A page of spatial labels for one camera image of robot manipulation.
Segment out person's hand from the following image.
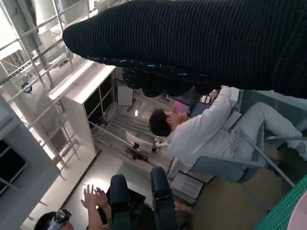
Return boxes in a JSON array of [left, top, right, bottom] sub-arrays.
[[80, 197, 101, 218], [83, 184, 109, 209]]

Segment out bare left robot hand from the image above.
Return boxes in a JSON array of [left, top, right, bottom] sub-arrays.
[[109, 166, 178, 230]]

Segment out gloved right robot hand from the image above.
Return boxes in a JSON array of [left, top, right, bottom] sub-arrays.
[[61, 0, 307, 98]]

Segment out pink bowl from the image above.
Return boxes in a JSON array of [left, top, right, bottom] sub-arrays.
[[286, 191, 307, 230]]

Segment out person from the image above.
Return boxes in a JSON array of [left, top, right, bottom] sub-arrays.
[[148, 85, 307, 168], [35, 184, 111, 230]]

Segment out white grille appliance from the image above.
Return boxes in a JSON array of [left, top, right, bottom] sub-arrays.
[[167, 165, 213, 201]]

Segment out black desk device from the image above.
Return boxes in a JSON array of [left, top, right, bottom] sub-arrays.
[[126, 142, 149, 161]]

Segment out white paper sheet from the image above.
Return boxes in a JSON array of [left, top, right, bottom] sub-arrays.
[[126, 131, 154, 151]]

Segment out grey chair with metal legs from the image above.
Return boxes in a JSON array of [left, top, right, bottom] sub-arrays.
[[191, 122, 304, 211]]

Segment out pink phone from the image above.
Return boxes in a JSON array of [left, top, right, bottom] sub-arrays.
[[172, 100, 190, 115]]

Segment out grey desk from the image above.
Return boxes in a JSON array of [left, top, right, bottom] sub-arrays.
[[88, 105, 173, 173]]

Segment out white board panel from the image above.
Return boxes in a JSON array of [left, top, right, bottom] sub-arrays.
[[117, 85, 134, 106]]

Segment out white cabinet dark panels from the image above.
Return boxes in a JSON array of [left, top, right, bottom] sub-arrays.
[[49, 61, 117, 154]]

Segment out green cutting mat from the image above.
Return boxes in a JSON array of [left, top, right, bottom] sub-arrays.
[[254, 173, 307, 230]]

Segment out white metal pipe frame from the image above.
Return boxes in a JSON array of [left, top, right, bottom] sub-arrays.
[[0, 0, 101, 180]]

